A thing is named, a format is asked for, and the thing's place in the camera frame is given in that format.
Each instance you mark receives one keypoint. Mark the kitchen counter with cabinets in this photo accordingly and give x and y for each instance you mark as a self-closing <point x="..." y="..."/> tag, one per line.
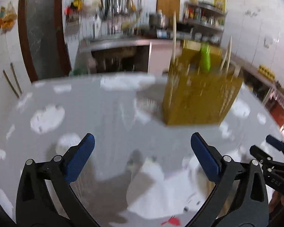
<point x="255" y="80"/>

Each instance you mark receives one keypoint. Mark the white soap bottle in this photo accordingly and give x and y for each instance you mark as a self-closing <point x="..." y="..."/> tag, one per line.
<point x="97" y="27"/>

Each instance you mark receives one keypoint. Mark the grey printed tablecloth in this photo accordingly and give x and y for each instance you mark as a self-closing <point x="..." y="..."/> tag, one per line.
<point x="97" y="113"/>

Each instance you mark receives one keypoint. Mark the yellow wall poster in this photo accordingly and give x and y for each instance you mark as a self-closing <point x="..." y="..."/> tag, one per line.
<point x="220" y="4"/>

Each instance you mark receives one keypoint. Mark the pink lace cloth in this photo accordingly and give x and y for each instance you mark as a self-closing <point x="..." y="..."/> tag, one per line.
<point x="282" y="100"/>

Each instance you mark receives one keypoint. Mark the wall hooks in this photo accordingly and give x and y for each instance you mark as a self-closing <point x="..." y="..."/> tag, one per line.
<point x="252" y="12"/>

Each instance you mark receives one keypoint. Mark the row of condiment bottles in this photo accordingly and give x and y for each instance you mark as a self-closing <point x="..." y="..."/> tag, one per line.
<point x="196" y="14"/>

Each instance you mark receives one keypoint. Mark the steel corner shelf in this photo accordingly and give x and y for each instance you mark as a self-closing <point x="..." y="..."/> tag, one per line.
<point x="204" y="22"/>

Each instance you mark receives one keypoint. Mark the rectangular wooden cutting board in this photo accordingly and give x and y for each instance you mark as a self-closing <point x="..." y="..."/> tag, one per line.
<point x="168" y="4"/>

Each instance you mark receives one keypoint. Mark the yellow egg carton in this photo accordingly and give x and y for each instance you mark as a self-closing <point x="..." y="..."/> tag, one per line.
<point x="267" y="72"/>

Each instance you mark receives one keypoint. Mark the white wall socket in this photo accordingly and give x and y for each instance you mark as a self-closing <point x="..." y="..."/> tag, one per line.
<point x="268" y="42"/>

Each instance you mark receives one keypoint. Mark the yellow perforated utensil holder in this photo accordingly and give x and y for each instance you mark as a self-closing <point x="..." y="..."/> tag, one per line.
<point x="194" y="99"/>

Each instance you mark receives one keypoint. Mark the thin wooden stick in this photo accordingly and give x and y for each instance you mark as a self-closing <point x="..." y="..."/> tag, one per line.
<point x="10" y="82"/>
<point x="16" y="78"/>

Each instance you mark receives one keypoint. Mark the group of wooden chopsticks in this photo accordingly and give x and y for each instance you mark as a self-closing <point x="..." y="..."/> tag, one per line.
<point x="174" y="40"/>

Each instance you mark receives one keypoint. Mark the person's right hand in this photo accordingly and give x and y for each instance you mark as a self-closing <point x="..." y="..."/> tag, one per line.
<point x="278" y="203"/>

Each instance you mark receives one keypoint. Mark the orange plastic bag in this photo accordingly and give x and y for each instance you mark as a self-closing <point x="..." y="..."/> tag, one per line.
<point x="6" y="17"/>

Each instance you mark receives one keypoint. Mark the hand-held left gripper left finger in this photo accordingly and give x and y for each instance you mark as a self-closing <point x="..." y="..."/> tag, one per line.
<point x="79" y="157"/>

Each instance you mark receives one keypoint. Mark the steel kitchen sink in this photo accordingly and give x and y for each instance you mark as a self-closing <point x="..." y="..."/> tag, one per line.
<point x="118" y="42"/>

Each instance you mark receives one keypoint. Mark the steel pot with lid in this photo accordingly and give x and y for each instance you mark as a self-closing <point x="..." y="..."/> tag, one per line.
<point x="159" y="20"/>

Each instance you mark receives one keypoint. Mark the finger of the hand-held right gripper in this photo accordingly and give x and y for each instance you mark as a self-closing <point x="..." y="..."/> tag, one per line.
<point x="274" y="143"/>
<point x="260" y="155"/>

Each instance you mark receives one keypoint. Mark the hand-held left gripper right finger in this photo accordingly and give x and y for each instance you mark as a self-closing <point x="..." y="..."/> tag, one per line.
<point x="204" y="157"/>

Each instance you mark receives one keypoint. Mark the row of hanging steel ladles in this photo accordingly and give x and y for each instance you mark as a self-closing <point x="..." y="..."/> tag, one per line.
<point x="117" y="3"/>

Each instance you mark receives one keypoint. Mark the brown wooden door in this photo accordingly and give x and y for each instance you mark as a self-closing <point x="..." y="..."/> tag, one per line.
<point x="43" y="28"/>

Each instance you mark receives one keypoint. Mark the red and yellow hanging items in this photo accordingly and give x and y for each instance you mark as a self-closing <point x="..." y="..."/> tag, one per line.
<point x="73" y="7"/>

